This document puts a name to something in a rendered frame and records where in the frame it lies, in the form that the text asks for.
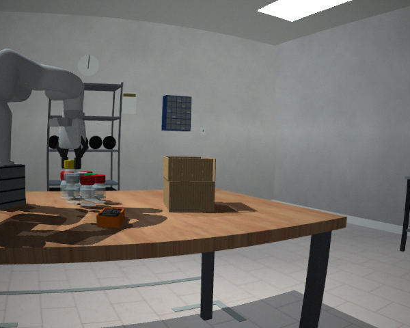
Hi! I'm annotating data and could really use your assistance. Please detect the orange digital multimeter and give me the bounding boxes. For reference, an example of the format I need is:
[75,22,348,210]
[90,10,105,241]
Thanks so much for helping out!
[96,208,124,228]

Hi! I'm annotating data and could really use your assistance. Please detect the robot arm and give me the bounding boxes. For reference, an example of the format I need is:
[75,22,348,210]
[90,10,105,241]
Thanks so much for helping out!
[0,49,85,165]

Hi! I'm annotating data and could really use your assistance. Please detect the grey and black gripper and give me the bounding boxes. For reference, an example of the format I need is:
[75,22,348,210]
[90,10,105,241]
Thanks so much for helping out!
[56,118,89,169]

